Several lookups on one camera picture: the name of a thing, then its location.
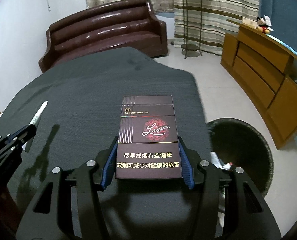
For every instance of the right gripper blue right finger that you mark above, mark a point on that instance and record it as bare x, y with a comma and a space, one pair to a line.
247, 215

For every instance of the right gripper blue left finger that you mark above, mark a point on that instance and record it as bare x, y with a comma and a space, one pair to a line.
48, 216

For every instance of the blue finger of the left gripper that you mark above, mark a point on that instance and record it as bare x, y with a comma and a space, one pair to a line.
25, 136
8, 142

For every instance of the white green small tube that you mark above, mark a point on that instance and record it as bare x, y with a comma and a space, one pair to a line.
36, 119

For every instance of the white blue toothpaste tube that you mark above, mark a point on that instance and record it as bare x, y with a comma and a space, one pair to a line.
216, 161

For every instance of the dark cigarette carton box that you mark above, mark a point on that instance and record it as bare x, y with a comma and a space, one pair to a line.
148, 146

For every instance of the black wicker trash bin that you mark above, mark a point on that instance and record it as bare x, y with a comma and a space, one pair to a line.
237, 142

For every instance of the dark grey tablecloth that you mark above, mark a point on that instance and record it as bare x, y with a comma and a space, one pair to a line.
82, 118

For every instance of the wooden sideboard cabinet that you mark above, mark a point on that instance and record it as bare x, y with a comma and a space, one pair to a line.
262, 66

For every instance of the dark brown leather sofa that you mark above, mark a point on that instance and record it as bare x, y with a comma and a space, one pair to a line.
127, 23

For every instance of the black metal plant stand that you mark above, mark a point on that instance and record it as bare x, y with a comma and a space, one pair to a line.
189, 26

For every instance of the small cardboard box on sideboard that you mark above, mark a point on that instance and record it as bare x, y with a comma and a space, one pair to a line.
249, 22

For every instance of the striped beige curtain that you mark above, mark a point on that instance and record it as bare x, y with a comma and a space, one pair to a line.
215, 25

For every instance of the Mickey Mouse plush toy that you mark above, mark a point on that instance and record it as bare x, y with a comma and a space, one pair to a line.
264, 25

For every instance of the blue curtain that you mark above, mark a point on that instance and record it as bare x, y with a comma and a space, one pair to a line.
283, 15

